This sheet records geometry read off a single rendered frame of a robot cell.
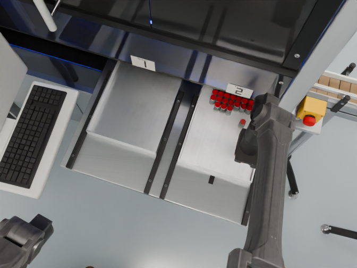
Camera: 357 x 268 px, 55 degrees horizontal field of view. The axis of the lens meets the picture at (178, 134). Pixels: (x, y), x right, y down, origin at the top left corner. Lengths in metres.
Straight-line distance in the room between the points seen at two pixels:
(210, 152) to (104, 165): 0.38
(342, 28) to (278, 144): 0.30
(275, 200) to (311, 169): 1.60
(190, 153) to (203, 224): 0.90
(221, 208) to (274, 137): 0.50
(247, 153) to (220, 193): 0.31
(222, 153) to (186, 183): 0.17
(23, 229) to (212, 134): 0.74
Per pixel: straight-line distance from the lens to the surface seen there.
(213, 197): 1.19
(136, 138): 1.24
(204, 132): 1.24
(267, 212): 0.65
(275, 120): 0.80
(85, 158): 1.25
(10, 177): 1.38
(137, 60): 1.20
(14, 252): 0.71
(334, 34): 0.89
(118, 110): 1.29
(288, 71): 1.03
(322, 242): 2.21
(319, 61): 0.97
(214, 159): 1.22
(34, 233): 0.74
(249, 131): 0.85
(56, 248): 2.15
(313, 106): 1.20
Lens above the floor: 2.05
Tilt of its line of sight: 70 degrees down
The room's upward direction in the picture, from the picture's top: 1 degrees clockwise
